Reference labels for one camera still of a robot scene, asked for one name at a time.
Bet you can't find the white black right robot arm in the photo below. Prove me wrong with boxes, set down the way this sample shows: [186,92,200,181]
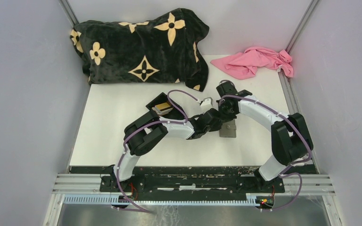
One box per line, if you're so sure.
[216,80,313,192]

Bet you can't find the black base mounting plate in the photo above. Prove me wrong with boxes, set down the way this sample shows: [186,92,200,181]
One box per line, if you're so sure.
[69,165,317,202]

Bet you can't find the stack of cards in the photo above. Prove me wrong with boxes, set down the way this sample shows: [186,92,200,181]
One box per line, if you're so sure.
[152,102,173,115]

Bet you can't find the grey leather card holder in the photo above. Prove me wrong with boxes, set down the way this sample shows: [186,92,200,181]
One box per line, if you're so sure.
[219,121,237,138]

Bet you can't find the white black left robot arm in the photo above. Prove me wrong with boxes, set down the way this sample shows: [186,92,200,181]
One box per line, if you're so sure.
[111,108,223,192]

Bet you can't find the pink cloth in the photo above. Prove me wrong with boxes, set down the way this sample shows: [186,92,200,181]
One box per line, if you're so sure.
[211,47,294,80]

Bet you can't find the slotted grey cable duct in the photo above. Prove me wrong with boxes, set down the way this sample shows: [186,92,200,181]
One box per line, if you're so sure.
[63,194,259,207]

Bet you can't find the black floral plush blanket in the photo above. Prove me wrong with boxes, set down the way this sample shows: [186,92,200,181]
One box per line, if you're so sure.
[69,8,209,92]

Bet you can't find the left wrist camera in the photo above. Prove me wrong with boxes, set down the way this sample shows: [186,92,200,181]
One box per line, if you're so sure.
[199,97,213,112]

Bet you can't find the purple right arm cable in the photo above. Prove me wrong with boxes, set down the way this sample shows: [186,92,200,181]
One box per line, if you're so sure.
[217,79,313,212]

